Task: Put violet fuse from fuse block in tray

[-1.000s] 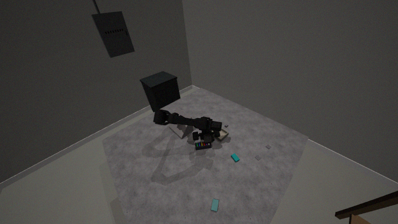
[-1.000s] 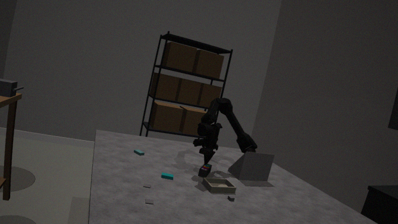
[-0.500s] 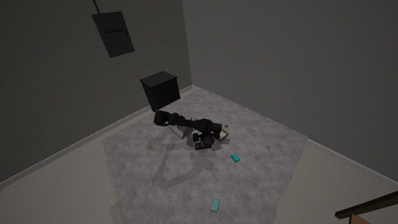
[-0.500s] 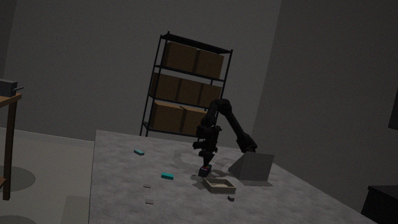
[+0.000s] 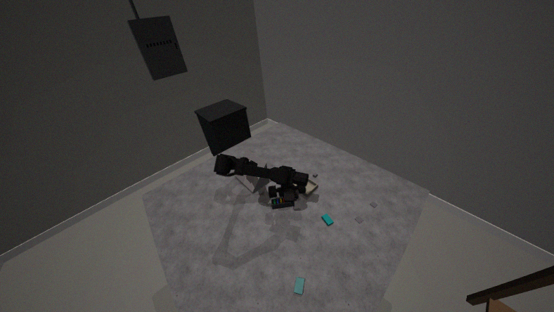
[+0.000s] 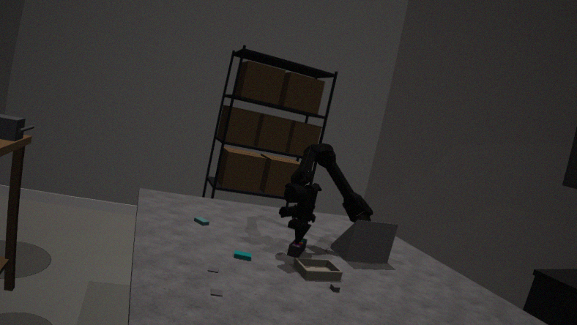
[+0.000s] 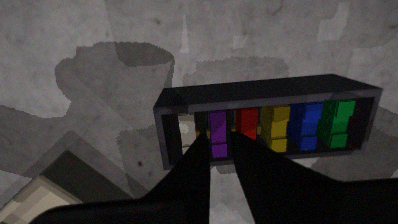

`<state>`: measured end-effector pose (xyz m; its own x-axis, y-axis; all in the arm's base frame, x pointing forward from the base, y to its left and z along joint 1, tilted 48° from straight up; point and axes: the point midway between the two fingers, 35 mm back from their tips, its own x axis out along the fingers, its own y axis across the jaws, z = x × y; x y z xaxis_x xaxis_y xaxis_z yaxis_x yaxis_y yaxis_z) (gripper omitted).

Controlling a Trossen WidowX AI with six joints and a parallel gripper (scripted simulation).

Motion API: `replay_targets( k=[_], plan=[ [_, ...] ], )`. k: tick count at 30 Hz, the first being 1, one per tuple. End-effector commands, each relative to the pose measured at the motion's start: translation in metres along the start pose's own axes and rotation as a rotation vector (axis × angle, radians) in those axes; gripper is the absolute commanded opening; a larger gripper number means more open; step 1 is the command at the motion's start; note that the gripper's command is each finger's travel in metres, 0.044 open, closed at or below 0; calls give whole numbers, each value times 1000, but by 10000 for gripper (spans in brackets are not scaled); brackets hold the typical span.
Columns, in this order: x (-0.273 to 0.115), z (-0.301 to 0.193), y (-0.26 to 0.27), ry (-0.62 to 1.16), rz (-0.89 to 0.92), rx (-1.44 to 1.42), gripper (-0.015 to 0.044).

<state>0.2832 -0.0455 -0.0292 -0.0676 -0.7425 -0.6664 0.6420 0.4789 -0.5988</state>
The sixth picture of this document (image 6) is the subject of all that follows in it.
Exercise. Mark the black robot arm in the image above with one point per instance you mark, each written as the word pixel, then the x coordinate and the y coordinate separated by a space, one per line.
pixel 297 192

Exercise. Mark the beige square tray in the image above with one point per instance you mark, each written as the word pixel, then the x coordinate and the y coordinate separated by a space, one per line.
pixel 317 269

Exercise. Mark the teal rectangular block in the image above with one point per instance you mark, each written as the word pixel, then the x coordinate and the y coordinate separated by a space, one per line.
pixel 242 255
pixel 201 220

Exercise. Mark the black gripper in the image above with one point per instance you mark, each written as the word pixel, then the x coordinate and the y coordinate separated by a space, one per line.
pixel 300 224

